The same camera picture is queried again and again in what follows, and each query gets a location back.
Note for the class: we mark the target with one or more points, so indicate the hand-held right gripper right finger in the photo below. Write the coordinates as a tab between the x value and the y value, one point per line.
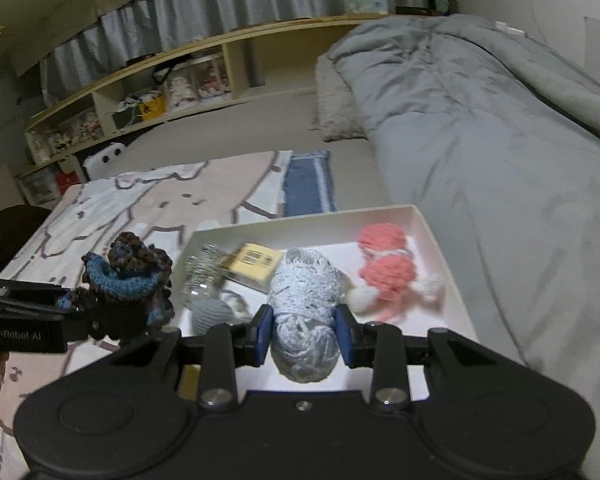
343	335

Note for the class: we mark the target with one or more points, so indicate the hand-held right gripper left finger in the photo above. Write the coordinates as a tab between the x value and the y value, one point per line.
263	332

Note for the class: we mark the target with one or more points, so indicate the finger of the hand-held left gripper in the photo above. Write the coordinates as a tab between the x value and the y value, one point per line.
115	322
25	292

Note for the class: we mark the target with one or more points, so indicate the dark blue crochet pouch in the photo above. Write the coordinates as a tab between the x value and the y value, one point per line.
125	275

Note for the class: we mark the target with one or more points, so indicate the light grey yarn ball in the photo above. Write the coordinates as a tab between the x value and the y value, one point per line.
305	300

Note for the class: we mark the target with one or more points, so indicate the grey crochet piece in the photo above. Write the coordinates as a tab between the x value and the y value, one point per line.
210	316

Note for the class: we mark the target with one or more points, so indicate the small yellow box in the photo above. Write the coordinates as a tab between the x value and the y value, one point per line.
252	262

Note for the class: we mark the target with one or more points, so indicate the pink crochet doll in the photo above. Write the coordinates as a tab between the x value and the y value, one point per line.
387	270

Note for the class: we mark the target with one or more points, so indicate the silver beaded ornament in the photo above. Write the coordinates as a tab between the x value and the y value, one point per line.
202	272

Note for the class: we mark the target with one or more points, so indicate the white cardboard box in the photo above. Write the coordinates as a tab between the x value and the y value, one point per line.
430	320

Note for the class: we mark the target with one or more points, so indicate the dark chair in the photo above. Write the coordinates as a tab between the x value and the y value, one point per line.
7	240

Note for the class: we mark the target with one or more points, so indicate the clear storage box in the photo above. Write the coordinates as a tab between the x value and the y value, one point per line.
39	187

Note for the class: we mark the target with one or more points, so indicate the red box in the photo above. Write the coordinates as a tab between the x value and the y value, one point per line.
67	180

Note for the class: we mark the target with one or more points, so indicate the cartoon printed blanket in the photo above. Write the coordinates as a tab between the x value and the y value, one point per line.
130	200

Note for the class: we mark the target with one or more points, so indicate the blue folded cloth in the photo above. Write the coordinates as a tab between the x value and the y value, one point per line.
307	182

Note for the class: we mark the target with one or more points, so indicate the white appliance with two holes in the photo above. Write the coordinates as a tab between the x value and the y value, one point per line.
105	157

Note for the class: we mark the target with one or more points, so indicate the yellow bag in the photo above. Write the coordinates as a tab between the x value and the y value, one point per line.
153	107

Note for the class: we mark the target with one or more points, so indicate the fuzzy beige pillow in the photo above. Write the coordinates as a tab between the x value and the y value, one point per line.
336	105

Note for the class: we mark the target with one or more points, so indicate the grey duvet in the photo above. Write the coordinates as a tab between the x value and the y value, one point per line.
480	150

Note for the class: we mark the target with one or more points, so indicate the clear doll display box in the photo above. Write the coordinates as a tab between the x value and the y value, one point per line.
181	91
212	82

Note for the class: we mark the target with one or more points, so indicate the wooden bedside shelf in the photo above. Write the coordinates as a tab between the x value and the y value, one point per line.
240	55

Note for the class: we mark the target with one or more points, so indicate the light blue tissue box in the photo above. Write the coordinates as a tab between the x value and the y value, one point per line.
371	4

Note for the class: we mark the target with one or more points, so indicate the white charger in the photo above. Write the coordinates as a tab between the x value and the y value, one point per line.
509	27

